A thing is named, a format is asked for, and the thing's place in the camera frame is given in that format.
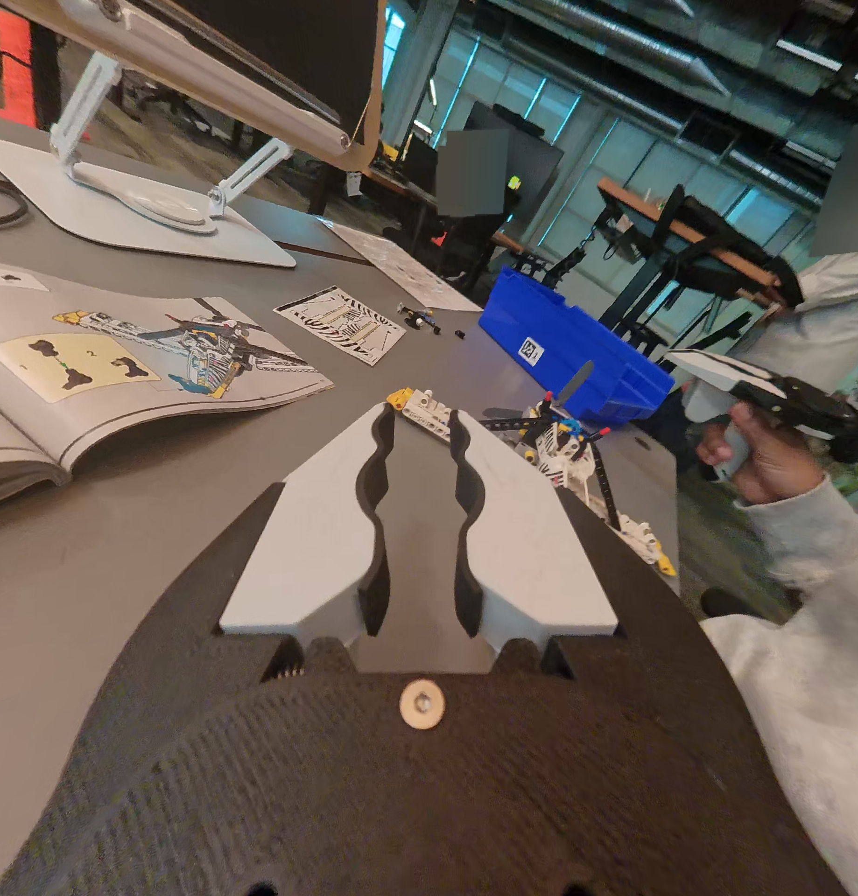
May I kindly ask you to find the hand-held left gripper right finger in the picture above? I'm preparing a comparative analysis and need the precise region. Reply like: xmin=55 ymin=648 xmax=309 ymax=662
xmin=449 ymin=409 xmax=619 ymax=643

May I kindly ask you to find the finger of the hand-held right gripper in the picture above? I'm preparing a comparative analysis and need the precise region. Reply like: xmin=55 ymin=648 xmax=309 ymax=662
xmin=683 ymin=381 xmax=738 ymax=424
xmin=663 ymin=349 xmax=787 ymax=401

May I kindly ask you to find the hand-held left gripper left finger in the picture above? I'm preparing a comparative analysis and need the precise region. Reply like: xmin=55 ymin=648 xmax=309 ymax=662
xmin=219 ymin=402 xmax=396 ymax=639

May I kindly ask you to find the toy brick helicopter model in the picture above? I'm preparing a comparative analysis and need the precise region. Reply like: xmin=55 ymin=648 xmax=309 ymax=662
xmin=481 ymin=360 xmax=678 ymax=578

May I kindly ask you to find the zebra sticker sheet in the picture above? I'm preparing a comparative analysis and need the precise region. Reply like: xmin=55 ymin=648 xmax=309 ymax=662
xmin=274 ymin=286 xmax=407 ymax=367

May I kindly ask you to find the instruction booklet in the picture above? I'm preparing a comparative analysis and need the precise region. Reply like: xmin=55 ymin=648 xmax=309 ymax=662
xmin=0 ymin=260 xmax=335 ymax=508

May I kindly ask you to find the pile of small toy bricks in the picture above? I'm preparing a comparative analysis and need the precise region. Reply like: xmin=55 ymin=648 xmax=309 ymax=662
xmin=397 ymin=302 xmax=467 ymax=340

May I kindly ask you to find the person's right forearm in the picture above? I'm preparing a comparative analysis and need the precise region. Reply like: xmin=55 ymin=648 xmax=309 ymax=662
xmin=740 ymin=475 xmax=858 ymax=617

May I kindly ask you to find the person's right hand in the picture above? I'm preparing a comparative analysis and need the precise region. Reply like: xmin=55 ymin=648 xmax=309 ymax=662
xmin=695 ymin=402 xmax=827 ymax=506

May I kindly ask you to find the blue storage bin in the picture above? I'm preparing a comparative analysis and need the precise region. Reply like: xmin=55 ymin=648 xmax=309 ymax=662
xmin=478 ymin=266 xmax=676 ymax=424

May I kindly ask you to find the wooden standing desk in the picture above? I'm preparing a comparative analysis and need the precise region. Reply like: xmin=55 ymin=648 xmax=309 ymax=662
xmin=597 ymin=178 xmax=801 ymax=309

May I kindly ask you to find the white printed paper sheet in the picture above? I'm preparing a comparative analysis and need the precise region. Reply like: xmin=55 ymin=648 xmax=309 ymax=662
xmin=317 ymin=217 xmax=482 ymax=312

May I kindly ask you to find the silver monitor stand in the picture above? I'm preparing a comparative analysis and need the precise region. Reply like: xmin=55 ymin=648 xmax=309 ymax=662
xmin=0 ymin=52 xmax=297 ymax=268

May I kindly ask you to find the laptop on stand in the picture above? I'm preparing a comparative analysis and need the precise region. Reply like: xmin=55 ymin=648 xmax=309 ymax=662
xmin=0 ymin=0 xmax=388 ymax=175

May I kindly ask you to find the red storage bin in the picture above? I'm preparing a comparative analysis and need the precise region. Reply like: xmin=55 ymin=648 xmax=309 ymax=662
xmin=0 ymin=10 xmax=34 ymax=116

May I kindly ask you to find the silver ventilation duct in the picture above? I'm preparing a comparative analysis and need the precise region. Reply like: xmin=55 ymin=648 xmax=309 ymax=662
xmin=492 ymin=0 xmax=858 ymax=141

